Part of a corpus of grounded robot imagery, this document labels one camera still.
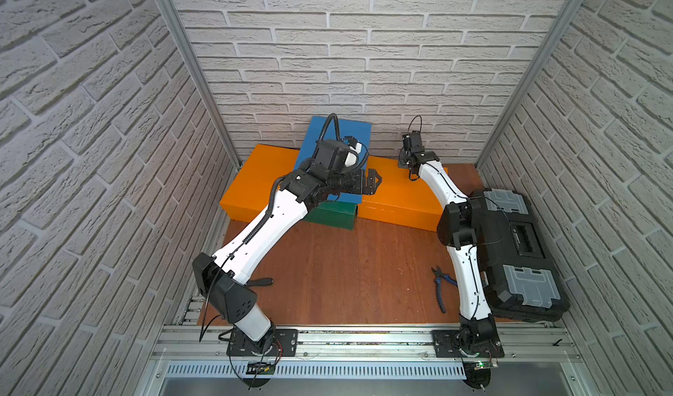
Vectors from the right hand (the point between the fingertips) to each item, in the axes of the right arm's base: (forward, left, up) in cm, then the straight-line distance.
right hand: (414, 157), depth 106 cm
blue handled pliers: (-47, +1, -12) cm, 48 cm away
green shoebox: (-25, +34, -1) cm, 43 cm away
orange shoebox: (-18, +9, -5) cm, 21 cm away
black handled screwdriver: (-43, +60, -13) cm, 75 cm away
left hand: (-28, +22, +21) cm, 42 cm away
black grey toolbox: (-51, -17, +4) cm, 54 cm away
